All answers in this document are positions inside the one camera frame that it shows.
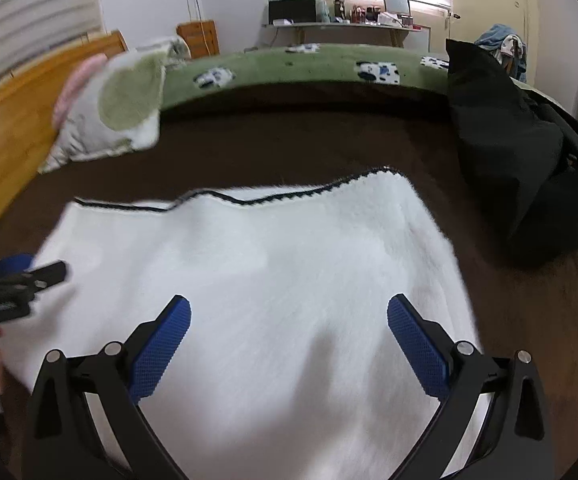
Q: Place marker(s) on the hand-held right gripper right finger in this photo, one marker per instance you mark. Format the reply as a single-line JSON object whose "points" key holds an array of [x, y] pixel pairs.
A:
{"points": [[416, 345]]}

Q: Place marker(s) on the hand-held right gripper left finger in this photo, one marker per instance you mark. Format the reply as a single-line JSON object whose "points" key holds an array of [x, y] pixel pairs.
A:
{"points": [[161, 345]]}

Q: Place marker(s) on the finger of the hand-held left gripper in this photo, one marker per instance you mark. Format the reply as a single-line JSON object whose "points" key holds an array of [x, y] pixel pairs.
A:
{"points": [[14, 265], [49, 274]]}

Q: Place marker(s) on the white cardigan with black trim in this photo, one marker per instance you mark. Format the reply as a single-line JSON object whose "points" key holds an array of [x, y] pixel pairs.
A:
{"points": [[294, 270]]}

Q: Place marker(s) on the pile of black clothes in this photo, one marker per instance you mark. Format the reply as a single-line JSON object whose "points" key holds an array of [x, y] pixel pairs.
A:
{"points": [[509, 160]]}

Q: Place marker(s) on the heap of mixed clothes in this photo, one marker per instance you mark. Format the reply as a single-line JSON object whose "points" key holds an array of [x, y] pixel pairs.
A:
{"points": [[504, 45]]}

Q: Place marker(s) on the wooden headboard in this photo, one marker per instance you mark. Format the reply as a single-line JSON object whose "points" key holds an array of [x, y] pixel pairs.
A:
{"points": [[4, 150]]}

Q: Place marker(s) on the pink pillow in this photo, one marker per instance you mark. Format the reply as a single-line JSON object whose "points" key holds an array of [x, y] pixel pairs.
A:
{"points": [[76, 90]]}

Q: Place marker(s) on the brown blanket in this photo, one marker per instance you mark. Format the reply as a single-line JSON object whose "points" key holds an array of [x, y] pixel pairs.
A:
{"points": [[294, 140]]}

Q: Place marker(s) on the white window blind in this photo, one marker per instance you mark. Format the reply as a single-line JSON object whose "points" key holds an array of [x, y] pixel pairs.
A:
{"points": [[24, 15]]}

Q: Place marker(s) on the wooden chair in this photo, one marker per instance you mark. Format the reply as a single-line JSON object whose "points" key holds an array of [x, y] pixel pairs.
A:
{"points": [[199, 40]]}

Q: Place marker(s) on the green cow print blanket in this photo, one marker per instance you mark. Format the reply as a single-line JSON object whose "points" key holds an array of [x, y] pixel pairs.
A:
{"points": [[279, 67]]}

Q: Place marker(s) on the white desk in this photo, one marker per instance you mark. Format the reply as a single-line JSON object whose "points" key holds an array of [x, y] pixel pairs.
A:
{"points": [[349, 27]]}

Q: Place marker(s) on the row of small desk bottles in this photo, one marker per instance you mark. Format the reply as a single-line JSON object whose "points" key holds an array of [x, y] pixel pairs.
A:
{"points": [[359, 12]]}

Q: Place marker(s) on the desk mirror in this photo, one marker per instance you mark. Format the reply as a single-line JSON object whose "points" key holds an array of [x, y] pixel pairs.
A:
{"points": [[395, 0]]}

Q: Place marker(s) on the black monitor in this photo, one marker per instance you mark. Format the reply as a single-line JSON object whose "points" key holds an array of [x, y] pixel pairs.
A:
{"points": [[291, 10]]}

